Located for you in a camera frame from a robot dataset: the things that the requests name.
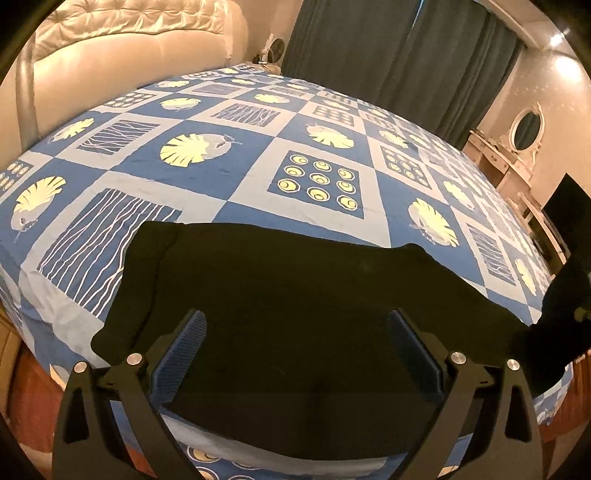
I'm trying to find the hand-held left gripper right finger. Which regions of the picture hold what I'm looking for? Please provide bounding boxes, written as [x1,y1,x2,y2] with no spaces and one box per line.
[390,308,541,480]

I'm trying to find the dark green curtain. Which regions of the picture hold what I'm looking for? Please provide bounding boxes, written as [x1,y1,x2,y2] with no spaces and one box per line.
[281,0,525,148]

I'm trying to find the cream ornate dressing table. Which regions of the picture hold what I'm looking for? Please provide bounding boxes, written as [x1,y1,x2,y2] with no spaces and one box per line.
[465,128,537,191]

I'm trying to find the beige padded bed base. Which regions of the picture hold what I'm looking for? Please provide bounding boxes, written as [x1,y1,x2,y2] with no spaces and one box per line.
[0,316,24,370]

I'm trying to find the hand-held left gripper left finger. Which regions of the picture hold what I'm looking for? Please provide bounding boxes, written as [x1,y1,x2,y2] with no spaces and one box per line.
[52,309,207,480]

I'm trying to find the black flat television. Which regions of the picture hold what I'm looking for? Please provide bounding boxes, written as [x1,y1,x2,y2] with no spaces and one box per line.
[542,173,591,261]

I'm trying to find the black pants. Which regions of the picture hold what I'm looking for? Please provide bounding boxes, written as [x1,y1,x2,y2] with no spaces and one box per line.
[91,222,573,467]

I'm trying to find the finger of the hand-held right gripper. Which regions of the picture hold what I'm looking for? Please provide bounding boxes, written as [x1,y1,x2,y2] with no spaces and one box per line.
[540,256,591,370]

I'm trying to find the oval white-framed mirror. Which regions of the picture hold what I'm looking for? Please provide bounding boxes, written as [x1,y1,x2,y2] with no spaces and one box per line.
[509,102,546,154]

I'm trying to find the blue patterned bedsheet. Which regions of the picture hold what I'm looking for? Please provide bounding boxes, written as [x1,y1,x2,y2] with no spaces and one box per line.
[0,65,575,480]

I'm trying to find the cream television stand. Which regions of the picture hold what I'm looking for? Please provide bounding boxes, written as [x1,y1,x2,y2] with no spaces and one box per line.
[516,191,570,266]

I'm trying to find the cream tufted bed headboard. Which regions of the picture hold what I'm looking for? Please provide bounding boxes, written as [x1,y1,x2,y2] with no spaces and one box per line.
[0,0,250,158]

